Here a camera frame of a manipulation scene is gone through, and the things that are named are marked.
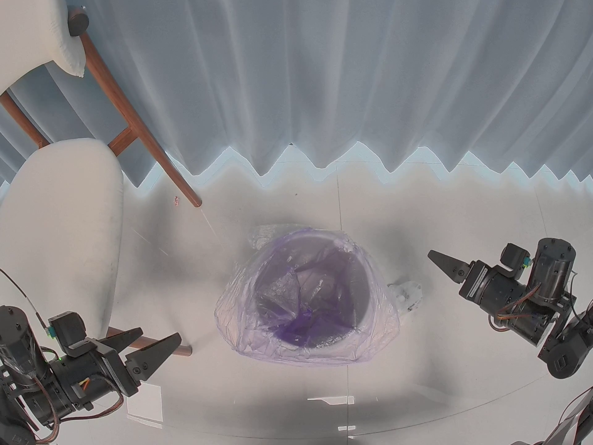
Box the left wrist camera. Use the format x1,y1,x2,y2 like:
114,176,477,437
46,311,87,356

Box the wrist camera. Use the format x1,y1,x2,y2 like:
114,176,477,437
500,243,531,274
46,311,87,356

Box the black cable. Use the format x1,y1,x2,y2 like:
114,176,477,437
0,269,47,328

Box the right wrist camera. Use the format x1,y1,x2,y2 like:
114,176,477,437
500,243,531,274

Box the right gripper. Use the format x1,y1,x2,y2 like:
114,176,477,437
427,249,529,316

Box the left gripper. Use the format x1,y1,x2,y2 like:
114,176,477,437
48,327,182,410

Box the white trash bin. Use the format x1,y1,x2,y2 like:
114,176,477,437
257,230,373,337

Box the purple plastic bag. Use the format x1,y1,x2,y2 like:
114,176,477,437
214,223,401,366

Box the pale blue curtain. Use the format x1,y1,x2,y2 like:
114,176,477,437
0,0,593,189

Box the white cushioned wooden chair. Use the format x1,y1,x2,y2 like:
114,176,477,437
0,0,203,356

